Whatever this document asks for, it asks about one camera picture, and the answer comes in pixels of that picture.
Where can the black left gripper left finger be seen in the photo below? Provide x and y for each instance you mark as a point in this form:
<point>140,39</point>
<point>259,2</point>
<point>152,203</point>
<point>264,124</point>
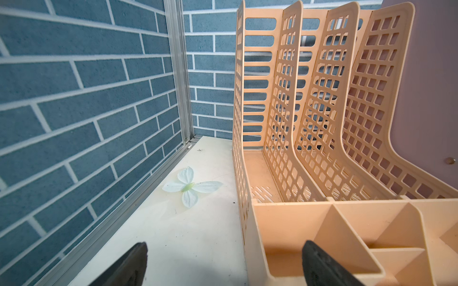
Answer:
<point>128,270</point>

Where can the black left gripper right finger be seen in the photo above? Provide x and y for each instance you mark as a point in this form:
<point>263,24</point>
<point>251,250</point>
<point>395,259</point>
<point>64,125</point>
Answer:
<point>320,269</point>

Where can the floral table mat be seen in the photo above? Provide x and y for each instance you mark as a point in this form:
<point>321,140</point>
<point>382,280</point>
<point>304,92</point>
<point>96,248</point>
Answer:
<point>197,246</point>

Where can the peach plastic file organizer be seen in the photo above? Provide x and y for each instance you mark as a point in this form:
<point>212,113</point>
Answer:
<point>315,93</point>

